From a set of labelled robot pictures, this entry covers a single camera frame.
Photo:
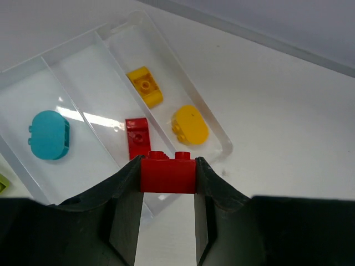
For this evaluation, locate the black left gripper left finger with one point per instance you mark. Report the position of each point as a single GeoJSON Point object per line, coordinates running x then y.
{"type": "Point", "coordinates": [97, 227]}

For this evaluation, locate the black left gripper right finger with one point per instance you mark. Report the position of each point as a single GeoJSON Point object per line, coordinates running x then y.
{"type": "Point", "coordinates": [233, 229]}

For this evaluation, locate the red flower lego brick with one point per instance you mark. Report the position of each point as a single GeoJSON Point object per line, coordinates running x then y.
{"type": "Point", "coordinates": [161, 174]}

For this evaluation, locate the red curved lego brick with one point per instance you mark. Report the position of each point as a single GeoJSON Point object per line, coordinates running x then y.
{"type": "Point", "coordinates": [137, 131]}

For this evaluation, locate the blue oval lego brick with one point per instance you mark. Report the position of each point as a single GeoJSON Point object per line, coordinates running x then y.
{"type": "Point", "coordinates": [50, 135]}

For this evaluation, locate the green lego brick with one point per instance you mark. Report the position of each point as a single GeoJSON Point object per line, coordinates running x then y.
{"type": "Point", "coordinates": [4, 183]}

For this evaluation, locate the yellow curved lego brick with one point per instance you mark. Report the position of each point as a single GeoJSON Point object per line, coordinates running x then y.
{"type": "Point", "coordinates": [189, 126]}

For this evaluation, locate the yellow square lego brick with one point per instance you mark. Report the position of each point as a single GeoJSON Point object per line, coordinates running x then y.
{"type": "Point", "coordinates": [146, 86]}

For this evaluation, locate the clear plastic divided tray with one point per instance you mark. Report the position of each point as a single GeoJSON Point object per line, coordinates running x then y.
{"type": "Point", "coordinates": [84, 79]}

